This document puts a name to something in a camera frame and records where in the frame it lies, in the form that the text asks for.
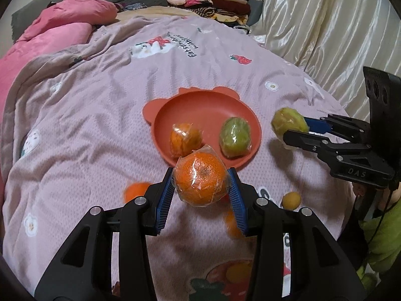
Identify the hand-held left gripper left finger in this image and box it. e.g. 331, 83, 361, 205
34, 167, 174, 301

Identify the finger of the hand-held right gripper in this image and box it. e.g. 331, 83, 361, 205
305, 114, 373, 146
283, 129, 396, 189

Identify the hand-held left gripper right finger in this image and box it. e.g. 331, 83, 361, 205
226, 168, 365, 301

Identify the plastic-wrapped orange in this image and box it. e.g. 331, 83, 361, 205
173, 146, 232, 208
170, 122, 204, 159
124, 182, 151, 204
224, 210, 243, 239

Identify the plastic-wrapped green citrus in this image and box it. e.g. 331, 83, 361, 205
271, 107, 310, 149
219, 117, 252, 160

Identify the small yellow round fruit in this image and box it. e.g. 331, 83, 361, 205
226, 263, 253, 284
282, 192, 302, 210

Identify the coral silicone plate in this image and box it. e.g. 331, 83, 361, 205
142, 86, 263, 167

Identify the person's right forearm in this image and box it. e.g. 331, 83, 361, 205
352, 186, 401, 292

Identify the lilac printed blanket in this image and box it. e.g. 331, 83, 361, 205
0, 14, 358, 301

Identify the cream satin curtain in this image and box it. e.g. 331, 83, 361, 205
243, 0, 401, 123

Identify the stack of folded clothes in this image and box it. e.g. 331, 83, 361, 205
165, 0, 253, 28

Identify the beige bed sheet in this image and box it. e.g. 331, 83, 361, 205
116, 6, 201, 20

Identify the dark patterned pillow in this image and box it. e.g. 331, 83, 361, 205
114, 3, 148, 11

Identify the pink duvet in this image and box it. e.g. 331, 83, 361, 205
0, 0, 119, 201

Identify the thin black cable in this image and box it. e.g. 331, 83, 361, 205
366, 183, 397, 245

